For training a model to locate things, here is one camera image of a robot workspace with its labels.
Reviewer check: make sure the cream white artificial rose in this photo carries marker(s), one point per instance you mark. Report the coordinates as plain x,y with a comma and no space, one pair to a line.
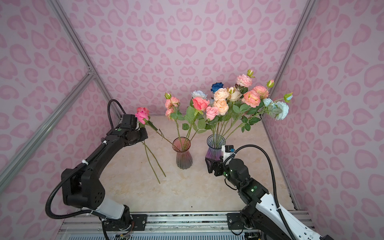
154,163

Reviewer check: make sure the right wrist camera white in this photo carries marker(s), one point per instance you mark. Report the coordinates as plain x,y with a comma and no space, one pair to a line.
227,151

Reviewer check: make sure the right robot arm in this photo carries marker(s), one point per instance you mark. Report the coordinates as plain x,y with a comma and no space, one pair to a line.
261,211

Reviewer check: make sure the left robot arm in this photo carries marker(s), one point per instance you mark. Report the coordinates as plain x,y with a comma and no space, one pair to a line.
81,185

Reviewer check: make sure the diagonal aluminium frame bar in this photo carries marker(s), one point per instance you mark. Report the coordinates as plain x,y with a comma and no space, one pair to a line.
23,155

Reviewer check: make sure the red pink rose stem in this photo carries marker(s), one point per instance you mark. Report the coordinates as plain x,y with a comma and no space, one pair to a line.
194,117
144,118

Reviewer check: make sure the light pink rose stem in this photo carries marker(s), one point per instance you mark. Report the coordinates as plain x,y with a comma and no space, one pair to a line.
207,120

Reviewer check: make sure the peach rose stem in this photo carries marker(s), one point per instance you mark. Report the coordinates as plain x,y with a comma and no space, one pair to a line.
220,101

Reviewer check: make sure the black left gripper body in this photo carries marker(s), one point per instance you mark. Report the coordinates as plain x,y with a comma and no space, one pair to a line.
139,135

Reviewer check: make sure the aluminium frame corner post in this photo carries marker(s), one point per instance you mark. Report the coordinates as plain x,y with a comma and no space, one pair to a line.
289,42
79,46

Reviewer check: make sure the aluminium frame corner post right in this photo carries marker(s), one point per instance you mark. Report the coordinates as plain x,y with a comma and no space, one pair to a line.
289,42

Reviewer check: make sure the pink carnation double stem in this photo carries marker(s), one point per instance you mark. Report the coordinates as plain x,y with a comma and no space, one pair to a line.
245,80

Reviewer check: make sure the pink green carnation stem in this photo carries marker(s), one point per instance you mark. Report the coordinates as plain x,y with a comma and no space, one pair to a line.
263,90

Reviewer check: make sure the aluminium frame corner post left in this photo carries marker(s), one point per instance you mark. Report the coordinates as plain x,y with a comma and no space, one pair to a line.
79,46

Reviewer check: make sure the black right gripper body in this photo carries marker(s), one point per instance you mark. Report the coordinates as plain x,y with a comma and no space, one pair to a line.
221,168

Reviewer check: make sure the purple blue glass vase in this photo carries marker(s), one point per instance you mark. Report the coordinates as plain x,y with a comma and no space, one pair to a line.
215,143

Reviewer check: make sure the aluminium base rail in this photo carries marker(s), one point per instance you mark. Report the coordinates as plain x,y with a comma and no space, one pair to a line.
163,226

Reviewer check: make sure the red glass vase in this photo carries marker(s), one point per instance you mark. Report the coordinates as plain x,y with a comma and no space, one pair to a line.
184,158

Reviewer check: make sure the magenta pink rose stem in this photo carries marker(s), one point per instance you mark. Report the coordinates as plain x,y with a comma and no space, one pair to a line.
144,119

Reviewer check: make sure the dark blue artificial rose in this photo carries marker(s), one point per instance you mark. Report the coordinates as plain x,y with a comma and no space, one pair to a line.
215,87

